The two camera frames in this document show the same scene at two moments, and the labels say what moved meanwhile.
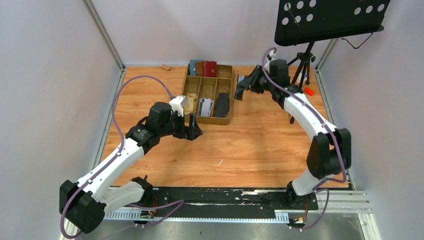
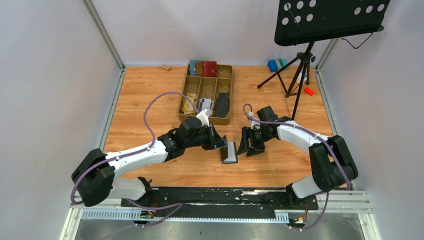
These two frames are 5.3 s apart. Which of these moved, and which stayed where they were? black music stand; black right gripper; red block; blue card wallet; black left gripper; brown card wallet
Moved: black right gripper; black left gripper
Stayed: red block; black music stand; brown card wallet; blue card wallet
